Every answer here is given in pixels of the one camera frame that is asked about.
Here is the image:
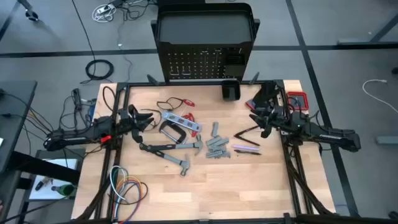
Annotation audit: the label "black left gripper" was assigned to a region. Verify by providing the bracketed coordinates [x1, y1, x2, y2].
[117, 104, 155, 135]

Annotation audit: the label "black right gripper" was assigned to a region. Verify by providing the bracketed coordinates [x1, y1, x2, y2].
[248, 105, 292, 131]

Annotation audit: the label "clear safety glasses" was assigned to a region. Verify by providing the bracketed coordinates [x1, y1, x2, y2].
[156, 96, 185, 111]
[141, 108, 163, 132]

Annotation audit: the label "black pen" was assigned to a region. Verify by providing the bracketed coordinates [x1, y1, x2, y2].
[233, 134, 261, 147]
[233, 125, 261, 138]
[233, 149, 262, 156]

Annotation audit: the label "grey spirit level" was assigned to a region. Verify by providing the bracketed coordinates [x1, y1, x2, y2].
[161, 111, 203, 133]

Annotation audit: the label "black C-clamp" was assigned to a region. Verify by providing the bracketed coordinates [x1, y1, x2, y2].
[159, 120, 187, 144]

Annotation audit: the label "grey hammer black handle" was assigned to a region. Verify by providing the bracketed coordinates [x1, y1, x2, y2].
[139, 134, 204, 156]
[151, 148, 191, 177]

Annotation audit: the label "red flat tool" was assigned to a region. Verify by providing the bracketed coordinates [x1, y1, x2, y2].
[245, 98, 259, 111]

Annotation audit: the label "black open bin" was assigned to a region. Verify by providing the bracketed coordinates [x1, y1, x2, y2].
[221, 80, 241, 101]

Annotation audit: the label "red-rimmed black tray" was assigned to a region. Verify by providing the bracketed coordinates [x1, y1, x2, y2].
[286, 91, 310, 111]

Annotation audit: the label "black pegboard box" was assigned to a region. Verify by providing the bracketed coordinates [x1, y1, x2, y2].
[224, 54, 246, 78]

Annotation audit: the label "black power adapter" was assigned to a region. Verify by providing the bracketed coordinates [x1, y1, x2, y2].
[72, 88, 83, 111]

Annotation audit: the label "black pegboard tool cart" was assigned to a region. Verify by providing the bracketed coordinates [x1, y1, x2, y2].
[146, 2, 261, 85]

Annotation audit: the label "green bottle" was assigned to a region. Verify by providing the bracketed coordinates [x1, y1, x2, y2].
[51, 184, 77, 197]

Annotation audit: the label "black diagonal desk beam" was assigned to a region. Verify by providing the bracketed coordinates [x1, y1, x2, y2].
[9, 150, 82, 185]

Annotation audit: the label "long grey desk foot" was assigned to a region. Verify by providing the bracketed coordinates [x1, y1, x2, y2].
[337, 14, 398, 46]

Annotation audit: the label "black marker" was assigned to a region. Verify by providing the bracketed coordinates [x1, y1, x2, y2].
[34, 177, 54, 192]

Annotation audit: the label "white sheet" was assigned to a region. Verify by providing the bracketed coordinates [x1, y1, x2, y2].
[29, 158, 78, 200]

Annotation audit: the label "short grey desk foot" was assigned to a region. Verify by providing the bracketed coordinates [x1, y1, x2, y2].
[375, 136, 398, 146]

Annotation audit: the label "black side table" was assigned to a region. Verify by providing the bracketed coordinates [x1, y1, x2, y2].
[0, 80, 38, 174]

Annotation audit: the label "black chair base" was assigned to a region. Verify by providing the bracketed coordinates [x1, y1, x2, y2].
[17, 0, 40, 22]

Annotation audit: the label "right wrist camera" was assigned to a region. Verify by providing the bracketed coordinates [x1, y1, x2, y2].
[260, 124, 272, 139]

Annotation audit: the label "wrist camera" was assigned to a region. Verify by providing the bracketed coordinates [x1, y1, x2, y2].
[131, 128, 144, 144]
[260, 124, 272, 139]

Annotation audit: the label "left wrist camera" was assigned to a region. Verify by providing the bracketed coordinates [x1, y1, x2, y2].
[131, 128, 144, 144]

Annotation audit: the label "black angled bracket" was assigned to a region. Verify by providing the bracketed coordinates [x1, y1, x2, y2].
[251, 80, 285, 108]

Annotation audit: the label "black aluminium table frame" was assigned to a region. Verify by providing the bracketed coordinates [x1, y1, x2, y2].
[73, 79, 338, 224]

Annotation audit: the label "yellow cable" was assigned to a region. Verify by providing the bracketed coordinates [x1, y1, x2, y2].
[115, 175, 142, 200]

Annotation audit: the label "blue cable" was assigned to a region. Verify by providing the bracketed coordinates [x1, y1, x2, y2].
[113, 182, 141, 224]

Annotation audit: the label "orange cable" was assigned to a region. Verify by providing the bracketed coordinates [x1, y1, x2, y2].
[114, 177, 145, 224]

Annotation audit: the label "thin black cable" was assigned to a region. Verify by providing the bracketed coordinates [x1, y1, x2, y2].
[107, 182, 149, 206]

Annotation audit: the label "green cable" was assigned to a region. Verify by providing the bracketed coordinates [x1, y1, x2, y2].
[111, 167, 129, 205]

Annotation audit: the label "coiled black floor cable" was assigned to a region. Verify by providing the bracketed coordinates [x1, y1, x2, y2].
[80, 58, 114, 85]

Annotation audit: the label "white cable bundle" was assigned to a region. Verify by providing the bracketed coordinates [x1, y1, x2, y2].
[91, 3, 117, 23]

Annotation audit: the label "white floor cable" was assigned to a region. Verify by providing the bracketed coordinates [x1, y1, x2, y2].
[362, 79, 398, 113]

